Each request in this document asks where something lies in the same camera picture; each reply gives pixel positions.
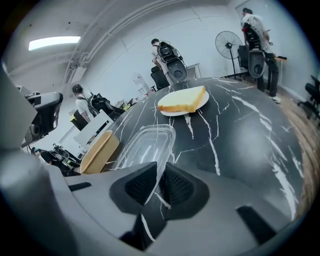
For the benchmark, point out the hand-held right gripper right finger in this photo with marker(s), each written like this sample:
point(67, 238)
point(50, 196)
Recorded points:
point(185, 190)

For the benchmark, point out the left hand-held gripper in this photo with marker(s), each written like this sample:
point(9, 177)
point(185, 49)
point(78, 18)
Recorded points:
point(45, 112)

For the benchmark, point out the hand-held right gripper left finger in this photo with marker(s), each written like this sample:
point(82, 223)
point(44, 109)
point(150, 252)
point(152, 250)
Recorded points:
point(135, 187)

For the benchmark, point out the clear plastic lid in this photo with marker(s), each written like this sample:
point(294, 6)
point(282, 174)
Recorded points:
point(147, 145)

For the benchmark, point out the yellow rectangular tray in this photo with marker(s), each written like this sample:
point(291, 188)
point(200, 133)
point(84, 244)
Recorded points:
point(97, 155)

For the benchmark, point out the yellow-green cloth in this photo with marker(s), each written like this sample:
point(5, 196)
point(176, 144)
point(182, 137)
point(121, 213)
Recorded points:
point(127, 107)
point(73, 117)

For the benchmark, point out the black box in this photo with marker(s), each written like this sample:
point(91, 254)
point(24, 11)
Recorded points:
point(80, 121)

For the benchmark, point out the ceiling light panel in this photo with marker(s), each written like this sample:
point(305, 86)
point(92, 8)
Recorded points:
point(53, 43)

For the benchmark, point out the round black marble table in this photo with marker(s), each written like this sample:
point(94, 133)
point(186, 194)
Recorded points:
point(237, 137)

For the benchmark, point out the white plate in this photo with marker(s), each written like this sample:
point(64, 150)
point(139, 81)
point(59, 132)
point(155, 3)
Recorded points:
point(172, 114)

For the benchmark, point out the slice of bread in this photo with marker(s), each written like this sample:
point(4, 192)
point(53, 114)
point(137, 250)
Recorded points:
point(181, 98)

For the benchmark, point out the white water dispenser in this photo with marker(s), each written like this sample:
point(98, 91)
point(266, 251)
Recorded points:
point(138, 81)

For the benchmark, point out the black office chair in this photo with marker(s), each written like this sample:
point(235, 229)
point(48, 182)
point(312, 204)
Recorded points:
point(241, 57)
point(160, 80)
point(312, 97)

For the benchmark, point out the white desk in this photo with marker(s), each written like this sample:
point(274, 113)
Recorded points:
point(195, 70)

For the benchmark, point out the black standing fan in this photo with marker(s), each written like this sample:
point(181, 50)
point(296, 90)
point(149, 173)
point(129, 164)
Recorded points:
point(228, 45)

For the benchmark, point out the round yellow table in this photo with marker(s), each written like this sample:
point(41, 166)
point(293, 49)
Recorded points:
point(281, 58)

